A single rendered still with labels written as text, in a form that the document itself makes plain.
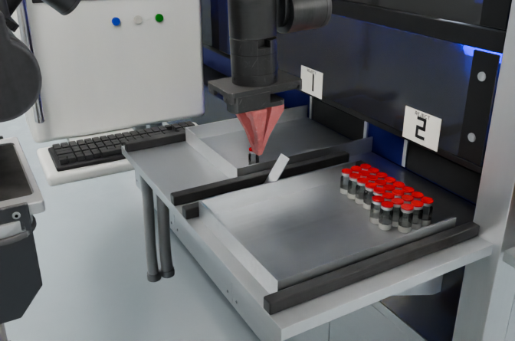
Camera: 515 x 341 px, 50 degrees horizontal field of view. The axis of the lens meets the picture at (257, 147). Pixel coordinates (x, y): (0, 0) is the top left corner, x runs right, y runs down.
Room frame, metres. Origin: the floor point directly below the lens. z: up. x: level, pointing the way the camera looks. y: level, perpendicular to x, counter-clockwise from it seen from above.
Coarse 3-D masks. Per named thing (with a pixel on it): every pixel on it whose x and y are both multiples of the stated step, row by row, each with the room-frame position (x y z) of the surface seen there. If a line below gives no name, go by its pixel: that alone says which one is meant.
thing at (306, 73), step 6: (306, 72) 1.22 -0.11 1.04; (312, 72) 1.20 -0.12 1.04; (318, 72) 1.18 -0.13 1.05; (306, 78) 1.22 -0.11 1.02; (312, 78) 1.20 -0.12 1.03; (318, 78) 1.18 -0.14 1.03; (306, 84) 1.22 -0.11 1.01; (318, 84) 1.18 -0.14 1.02; (306, 90) 1.22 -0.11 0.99; (318, 90) 1.17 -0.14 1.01; (318, 96) 1.17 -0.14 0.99
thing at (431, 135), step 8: (408, 112) 0.93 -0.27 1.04; (416, 112) 0.92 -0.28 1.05; (408, 120) 0.93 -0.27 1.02; (416, 120) 0.91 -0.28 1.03; (432, 120) 0.88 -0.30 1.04; (440, 120) 0.87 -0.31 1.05; (408, 128) 0.93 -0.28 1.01; (432, 128) 0.88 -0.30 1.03; (440, 128) 0.87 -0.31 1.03; (408, 136) 0.93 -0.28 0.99; (424, 136) 0.90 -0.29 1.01; (432, 136) 0.88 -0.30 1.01; (424, 144) 0.89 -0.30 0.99; (432, 144) 0.88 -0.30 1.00
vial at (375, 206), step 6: (372, 198) 0.81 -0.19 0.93; (378, 198) 0.81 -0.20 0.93; (372, 204) 0.82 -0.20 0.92; (378, 204) 0.81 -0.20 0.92; (372, 210) 0.81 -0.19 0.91; (378, 210) 0.81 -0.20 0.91; (372, 216) 0.81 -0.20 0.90; (378, 216) 0.81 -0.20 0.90; (372, 222) 0.81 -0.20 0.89; (378, 222) 0.80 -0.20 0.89
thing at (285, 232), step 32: (256, 192) 0.88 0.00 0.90; (288, 192) 0.92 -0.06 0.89; (320, 192) 0.92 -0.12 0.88; (224, 224) 0.75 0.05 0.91; (256, 224) 0.81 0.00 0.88; (288, 224) 0.81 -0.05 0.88; (320, 224) 0.81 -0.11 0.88; (352, 224) 0.81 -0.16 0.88; (448, 224) 0.77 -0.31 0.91; (256, 256) 0.66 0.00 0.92; (288, 256) 0.71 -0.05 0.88; (320, 256) 0.71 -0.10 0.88; (352, 256) 0.67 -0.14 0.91
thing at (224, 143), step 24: (288, 120) 1.32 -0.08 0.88; (312, 120) 1.32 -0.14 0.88; (192, 144) 1.15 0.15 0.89; (216, 144) 1.16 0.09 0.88; (240, 144) 1.16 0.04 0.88; (288, 144) 1.16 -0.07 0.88; (312, 144) 1.16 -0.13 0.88; (336, 144) 1.16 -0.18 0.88; (360, 144) 1.11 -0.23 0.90; (240, 168) 0.96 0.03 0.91; (264, 168) 0.99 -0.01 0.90
